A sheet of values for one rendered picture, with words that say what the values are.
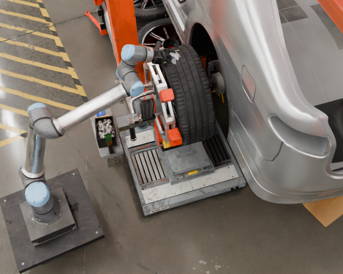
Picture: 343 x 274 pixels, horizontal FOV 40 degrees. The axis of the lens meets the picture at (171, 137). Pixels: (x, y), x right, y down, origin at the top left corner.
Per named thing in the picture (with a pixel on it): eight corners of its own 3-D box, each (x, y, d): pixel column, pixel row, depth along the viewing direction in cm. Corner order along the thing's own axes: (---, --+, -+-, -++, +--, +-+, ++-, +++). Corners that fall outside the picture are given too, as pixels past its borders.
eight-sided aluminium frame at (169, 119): (177, 154, 325) (175, 104, 281) (167, 156, 324) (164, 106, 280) (154, 97, 356) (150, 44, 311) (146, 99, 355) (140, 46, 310)
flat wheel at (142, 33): (224, 67, 414) (225, 48, 395) (161, 101, 393) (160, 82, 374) (181, 26, 446) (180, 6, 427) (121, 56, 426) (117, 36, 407)
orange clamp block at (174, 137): (177, 133, 306) (182, 144, 301) (166, 136, 305) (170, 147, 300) (177, 126, 300) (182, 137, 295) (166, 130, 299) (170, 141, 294)
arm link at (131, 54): (118, 53, 269) (124, 39, 263) (138, 56, 276) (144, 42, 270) (123, 64, 264) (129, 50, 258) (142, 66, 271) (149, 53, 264)
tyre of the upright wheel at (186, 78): (220, 102, 278) (185, 23, 309) (182, 112, 274) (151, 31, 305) (212, 154, 335) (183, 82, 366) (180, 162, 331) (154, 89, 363)
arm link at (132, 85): (34, 141, 258) (142, 82, 259) (28, 124, 265) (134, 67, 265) (44, 150, 268) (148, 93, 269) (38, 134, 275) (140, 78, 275)
